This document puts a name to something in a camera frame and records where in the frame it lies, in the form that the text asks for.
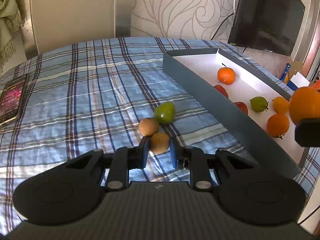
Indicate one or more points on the blue bottle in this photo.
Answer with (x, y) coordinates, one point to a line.
(286, 73)

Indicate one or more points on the medium orange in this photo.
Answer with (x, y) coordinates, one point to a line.
(305, 105)

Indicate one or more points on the blue plaid blanket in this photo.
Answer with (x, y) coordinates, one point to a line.
(87, 92)

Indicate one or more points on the brown longan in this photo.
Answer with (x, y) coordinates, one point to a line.
(148, 127)
(160, 143)

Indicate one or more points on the large orange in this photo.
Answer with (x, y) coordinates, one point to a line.
(277, 125)

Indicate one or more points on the black smartphone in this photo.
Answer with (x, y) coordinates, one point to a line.
(11, 100)

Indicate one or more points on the white shallow box tray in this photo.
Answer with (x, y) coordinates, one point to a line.
(200, 85)

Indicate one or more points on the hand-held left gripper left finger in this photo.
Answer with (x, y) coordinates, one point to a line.
(145, 155)

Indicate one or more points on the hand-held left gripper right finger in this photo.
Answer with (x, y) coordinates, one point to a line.
(173, 155)

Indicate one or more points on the green tomato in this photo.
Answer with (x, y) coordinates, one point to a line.
(164, 112)
(258, 104)

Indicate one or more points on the orange tangerine with stem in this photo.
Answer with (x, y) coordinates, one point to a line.
(226, 76)

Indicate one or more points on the beige tasselled curtain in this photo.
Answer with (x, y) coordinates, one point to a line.
(7, 17)

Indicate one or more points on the beige silver-framed panel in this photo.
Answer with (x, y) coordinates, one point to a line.
(75, 10)

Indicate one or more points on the white paper box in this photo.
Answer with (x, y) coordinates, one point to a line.
(298, 81)

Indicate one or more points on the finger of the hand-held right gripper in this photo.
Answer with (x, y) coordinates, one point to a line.
(308, 132)

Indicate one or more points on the red tomato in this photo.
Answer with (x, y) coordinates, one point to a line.
(242, 108)
(222, 91)

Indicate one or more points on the small yellow-orange tangerine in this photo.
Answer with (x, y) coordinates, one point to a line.
(280, 105)

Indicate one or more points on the black flat television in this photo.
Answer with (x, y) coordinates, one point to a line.
(267, 12)

